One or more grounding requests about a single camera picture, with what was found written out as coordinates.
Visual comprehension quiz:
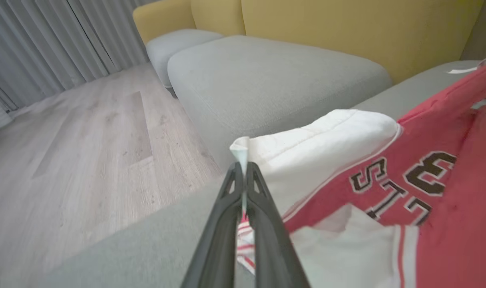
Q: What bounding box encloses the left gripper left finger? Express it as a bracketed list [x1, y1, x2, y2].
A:
[181, 162, 244, 288]

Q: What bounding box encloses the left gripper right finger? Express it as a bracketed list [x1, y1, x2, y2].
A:
[245, 162, 310, 288]

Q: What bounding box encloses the red jersey with white sleeves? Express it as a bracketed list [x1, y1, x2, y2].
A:
[229, 54, 486, 288]

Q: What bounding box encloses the long grey sofa seat cushion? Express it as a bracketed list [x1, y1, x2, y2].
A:
[167, 35, 394, 170]

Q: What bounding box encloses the small grey sofa seat cushion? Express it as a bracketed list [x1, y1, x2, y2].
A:
[146, 28, 224, 87]

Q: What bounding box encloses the narrow yellow sofa back cushion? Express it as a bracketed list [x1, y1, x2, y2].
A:
[190, 0, 246, 37]

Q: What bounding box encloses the yellow sofa end back cushion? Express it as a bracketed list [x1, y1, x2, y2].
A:
[132, 0, 196, 45]

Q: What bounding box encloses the wide yellow sofa back cushion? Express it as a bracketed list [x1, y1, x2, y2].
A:
[241, 0, 484, 84]

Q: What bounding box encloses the grey pleated curtain panel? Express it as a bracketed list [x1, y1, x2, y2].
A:
[66, 0, 157, 79]
[0, 0, 110, 112]

